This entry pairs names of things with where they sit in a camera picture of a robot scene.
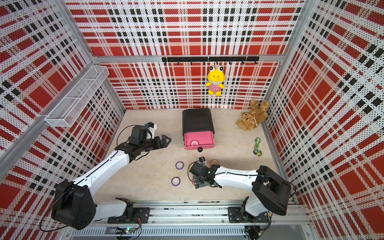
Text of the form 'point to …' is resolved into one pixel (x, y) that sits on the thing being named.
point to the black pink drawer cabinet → (198, 129)
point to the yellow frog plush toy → (215, 76)
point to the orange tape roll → (214, 159)
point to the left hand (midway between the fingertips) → (167, 140)
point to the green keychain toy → (256, 151)
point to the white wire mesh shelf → (65, 109)
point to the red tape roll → (194, 141)
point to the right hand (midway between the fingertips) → (206, 178)
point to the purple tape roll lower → (175, 181)
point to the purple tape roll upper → (179, 165)
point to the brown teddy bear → (256, 116)
